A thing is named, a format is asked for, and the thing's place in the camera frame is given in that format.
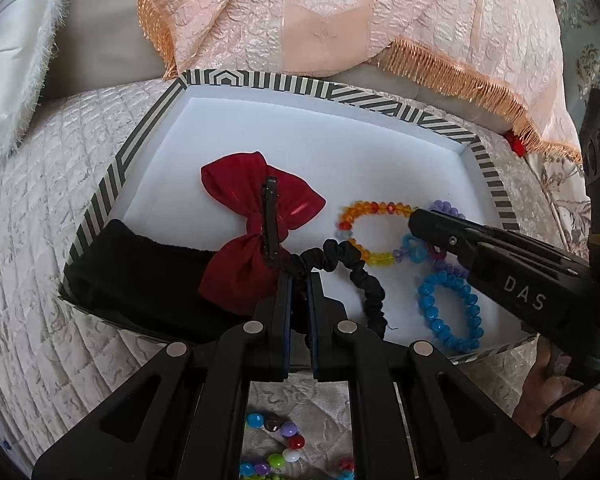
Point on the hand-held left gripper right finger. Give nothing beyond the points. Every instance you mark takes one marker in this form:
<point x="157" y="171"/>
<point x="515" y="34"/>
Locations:
<point x="320" y="345"/>

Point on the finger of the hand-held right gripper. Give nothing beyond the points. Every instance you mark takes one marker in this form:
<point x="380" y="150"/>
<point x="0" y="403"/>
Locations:
<point x="525" y="295"/>
<point x="440" y="230"/>

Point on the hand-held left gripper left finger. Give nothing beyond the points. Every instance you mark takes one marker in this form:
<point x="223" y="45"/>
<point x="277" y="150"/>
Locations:
<point x="282" y="330"/>

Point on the black scrunchie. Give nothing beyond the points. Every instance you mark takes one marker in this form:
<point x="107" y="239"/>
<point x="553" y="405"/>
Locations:
<point x="367" y="285"/>

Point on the black fabric headband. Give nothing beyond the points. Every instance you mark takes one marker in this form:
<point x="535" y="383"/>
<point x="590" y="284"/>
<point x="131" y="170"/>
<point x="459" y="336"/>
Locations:
<point x="145" y="270"/>

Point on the striped cardboard box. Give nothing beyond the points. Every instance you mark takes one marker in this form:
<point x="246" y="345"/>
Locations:
<point x="305" y="150"/>

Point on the red bow hair clip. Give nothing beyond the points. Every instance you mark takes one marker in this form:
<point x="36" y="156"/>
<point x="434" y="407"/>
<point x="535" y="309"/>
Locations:
<point x="235" y="180"/>

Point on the person's right hand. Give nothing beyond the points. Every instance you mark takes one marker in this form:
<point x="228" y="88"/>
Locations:
<point x="580" y="410"/>

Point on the cream floral bedding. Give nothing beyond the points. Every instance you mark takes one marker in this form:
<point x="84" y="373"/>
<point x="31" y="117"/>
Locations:
<point x="560" y="195"/>

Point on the small red object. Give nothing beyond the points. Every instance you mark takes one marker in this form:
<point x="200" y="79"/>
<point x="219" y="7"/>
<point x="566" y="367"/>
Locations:
<point x="517" y="146"/>

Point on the peach fringed blanket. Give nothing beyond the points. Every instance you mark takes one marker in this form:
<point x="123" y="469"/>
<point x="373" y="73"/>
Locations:
<point x="430" y="10"/>

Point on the round white satin cushion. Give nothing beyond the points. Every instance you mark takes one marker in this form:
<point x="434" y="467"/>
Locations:
<point x="10" y="60"/>

